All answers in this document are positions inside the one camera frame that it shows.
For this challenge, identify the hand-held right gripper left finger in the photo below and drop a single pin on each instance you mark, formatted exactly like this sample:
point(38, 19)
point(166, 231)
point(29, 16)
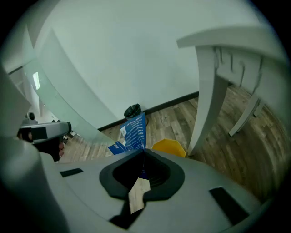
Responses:
point(91, 182)

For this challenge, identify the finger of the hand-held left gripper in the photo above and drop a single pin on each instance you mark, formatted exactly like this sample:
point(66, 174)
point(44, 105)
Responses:
point(52, 132)

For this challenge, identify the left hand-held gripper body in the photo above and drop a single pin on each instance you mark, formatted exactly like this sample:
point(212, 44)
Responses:
point(48, 149)

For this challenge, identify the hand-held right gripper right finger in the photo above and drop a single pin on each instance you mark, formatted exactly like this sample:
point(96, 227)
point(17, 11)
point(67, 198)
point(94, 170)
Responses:
point(200, 188)

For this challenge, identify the yellow bin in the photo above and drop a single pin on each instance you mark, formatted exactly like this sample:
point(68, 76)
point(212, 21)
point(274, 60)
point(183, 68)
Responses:
point(169, 148)

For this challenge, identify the blue small packet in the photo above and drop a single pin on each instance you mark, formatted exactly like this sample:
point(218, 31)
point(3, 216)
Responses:
point(135, 134)

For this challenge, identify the person's left hand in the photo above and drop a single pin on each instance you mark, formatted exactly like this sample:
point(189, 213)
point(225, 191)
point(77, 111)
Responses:
point(61, 149)

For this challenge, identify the frosted glass partition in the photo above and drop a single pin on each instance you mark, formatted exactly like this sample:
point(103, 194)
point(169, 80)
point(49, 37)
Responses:
point(59, 86)

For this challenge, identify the steel bin with black liner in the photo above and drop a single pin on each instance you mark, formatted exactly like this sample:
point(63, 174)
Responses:
point(133, 111)

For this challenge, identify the white desk leg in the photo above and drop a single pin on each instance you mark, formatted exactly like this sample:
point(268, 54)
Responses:
point(245, 116)
point(204, 102)

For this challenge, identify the black baseboard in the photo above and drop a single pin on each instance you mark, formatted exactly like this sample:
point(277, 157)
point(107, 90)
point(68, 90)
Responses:
point(163, 105)

